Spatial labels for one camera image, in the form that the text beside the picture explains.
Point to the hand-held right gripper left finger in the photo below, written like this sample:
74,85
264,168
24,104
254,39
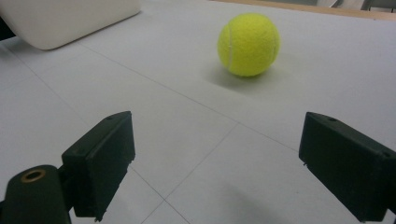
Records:
101,165

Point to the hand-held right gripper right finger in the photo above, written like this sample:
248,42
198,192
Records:
348,165

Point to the white plastic container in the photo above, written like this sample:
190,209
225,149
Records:
68,18

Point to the yellow tennis ball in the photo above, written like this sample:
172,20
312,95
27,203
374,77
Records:
248,44

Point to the metal stand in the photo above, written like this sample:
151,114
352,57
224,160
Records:
378,4

